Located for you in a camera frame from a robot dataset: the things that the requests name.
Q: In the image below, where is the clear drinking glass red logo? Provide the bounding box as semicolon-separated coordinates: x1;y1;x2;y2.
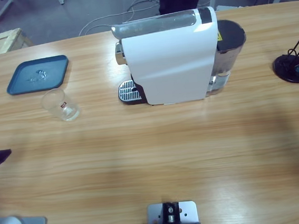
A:
40;86;81;124

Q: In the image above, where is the white capsule coffee machine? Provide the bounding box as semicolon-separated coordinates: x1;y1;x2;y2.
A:
110;5;227;110

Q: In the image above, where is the blue plastic tray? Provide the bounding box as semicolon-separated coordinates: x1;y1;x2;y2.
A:
3;54;72;96

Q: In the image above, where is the wooden crate with red sticker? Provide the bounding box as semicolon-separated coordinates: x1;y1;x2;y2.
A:
0;26;36;67

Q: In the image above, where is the clear water tank black lid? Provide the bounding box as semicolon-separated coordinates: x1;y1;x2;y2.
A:
199;17;252;97

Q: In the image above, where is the black capsule holder with rods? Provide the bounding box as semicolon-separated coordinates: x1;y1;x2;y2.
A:
268;24;299;86

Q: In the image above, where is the white floor cable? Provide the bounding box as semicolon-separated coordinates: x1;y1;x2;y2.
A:
75;0;163;37

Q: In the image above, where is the centre metal mount plate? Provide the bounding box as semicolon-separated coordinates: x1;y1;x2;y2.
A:
143;198;202;224

